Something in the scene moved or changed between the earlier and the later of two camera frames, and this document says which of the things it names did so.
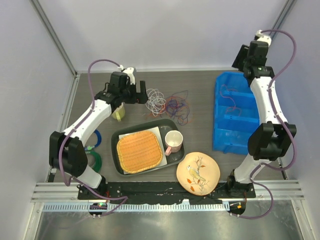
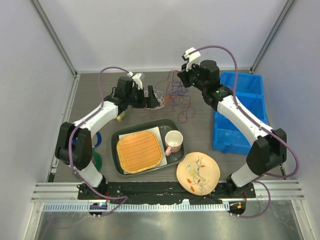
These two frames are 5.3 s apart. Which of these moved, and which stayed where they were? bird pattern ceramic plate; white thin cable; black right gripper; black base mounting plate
Moved: black right gripper
Stayed: white thin cable; bird pattern ceramic plate; black base mounting plate
